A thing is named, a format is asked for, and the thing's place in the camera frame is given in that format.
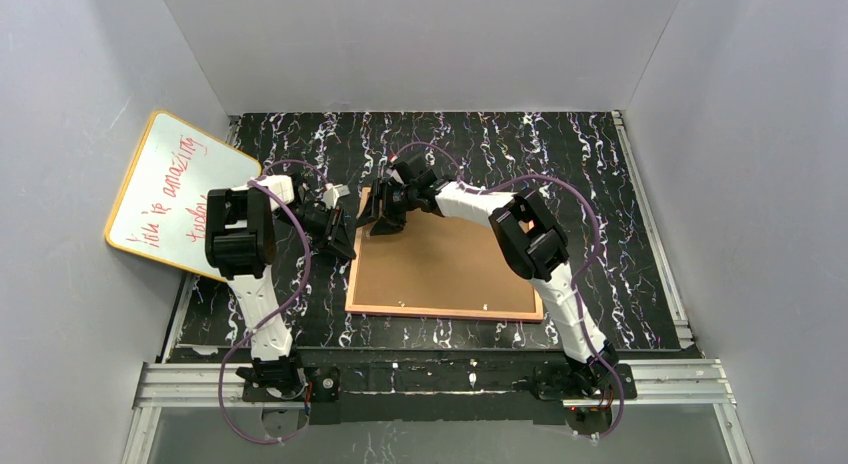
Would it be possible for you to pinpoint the pink wooden picture frame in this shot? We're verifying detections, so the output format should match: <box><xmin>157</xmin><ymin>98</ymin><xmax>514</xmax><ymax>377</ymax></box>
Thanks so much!
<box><xmin>344</xmin><ymin>185</ymin><xmax>545</xmax><ymax>324</ymax></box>

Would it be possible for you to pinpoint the brown backing board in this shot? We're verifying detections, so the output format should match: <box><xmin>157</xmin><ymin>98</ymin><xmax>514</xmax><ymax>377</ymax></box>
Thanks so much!
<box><xmin>352</xmin><ymin>194</ymin><xmax>538</xmax><ymax>315</ymax></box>

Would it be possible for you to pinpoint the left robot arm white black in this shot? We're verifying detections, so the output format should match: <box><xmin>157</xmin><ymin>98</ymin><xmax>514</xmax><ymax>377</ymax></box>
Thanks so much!
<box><xmin>205</xmin><ymin>175</ymin><xmax>356</xmax><ymax>366</ymax></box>

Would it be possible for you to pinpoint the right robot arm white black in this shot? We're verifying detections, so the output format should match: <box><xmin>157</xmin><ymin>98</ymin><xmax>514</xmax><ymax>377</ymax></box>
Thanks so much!
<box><xmin>357</xmin><ymin>155</ymin><xmax>617</xmax><ymax>381</ymax></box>

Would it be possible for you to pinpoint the yellow-framed whiteboard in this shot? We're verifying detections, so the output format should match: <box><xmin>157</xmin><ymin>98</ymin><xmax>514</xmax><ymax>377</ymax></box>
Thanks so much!
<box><xmin>104</xmin><ymin>111</ymin><xmax>262</xmax><ymax>281</ymax></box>

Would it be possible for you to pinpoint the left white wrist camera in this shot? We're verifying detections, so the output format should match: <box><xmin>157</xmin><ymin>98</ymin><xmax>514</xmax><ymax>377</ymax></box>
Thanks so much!
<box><xmin>321</xmin><ymin>183</ymin><xmax>350</xmax><ymax>212</ymax></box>

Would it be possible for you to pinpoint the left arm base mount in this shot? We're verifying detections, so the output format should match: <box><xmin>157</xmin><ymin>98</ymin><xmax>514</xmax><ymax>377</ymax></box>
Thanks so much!
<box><xmin>236</xmin><ymin>365</ymin><xmax>341</xmax><ymax>403</ymax></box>

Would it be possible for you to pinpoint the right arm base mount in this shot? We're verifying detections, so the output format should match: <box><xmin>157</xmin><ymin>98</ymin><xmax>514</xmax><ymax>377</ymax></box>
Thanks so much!
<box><xmin>529</xmin><ymin>363</ymin><xmax>638</xmax><ymax>433</ymax></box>

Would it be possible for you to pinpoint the aluminium rail front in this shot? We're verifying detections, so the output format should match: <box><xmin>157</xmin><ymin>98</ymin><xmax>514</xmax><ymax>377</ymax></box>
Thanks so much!
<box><xmin>123</xmin><ymin>351</ymin><xmax>753</xmax><ymax>463</ymax></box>

